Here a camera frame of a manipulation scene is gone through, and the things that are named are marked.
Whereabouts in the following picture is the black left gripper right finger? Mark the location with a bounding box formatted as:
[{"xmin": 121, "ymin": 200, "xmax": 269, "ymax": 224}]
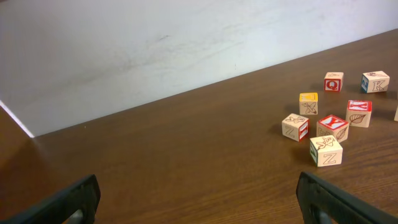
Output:
[{"xmin": 296, "ymin": 172, "xmax": 397, "ymax": 224}]

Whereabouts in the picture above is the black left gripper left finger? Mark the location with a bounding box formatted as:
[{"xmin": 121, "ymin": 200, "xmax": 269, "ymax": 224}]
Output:
[{"xmin": 1, "ymin": 174, "xmax": 101, "ymax": 224}]

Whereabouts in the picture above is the wooden block red top leaf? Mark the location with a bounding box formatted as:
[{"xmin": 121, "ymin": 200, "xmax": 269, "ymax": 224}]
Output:
[{"xmin": 346, "ymin": 100, "xmax": 373, "ymax": 128}]

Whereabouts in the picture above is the wooden block green side Z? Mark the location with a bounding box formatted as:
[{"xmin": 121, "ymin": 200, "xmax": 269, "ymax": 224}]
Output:
[{"xmin": 310, "ymin": 135, "xmax": 343, "ymax": 167}]

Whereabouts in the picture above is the wooden block red side Z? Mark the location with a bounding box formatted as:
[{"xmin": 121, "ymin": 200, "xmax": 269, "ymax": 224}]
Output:
[{"xmin": 281, "ymin": 113, "xmax": 309, "ymax": 142}]

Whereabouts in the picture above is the wooden block red Y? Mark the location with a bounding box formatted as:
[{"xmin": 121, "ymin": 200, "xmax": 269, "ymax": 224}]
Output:
[{"xmin": 316, "ymin": 114, "xmax": 349, "ymax": 142}]

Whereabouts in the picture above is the wooden block yellow top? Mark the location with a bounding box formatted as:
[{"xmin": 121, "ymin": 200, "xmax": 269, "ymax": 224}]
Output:
[{"xmin": 299, "ymin": 92, "xmax": 318, "ymax": 115}]

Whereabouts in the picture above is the wooden block red Q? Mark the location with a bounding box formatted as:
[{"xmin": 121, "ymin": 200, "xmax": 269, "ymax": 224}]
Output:
[{"xmin": 323, "ymin": 72, "xmax": 344, "ymax": 92}]

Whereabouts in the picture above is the wooden block letter K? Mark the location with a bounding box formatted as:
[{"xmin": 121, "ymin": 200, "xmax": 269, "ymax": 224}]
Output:
[{"xmin": 361, "ymin": 71, "xmax": 390, "ymax": 93}]

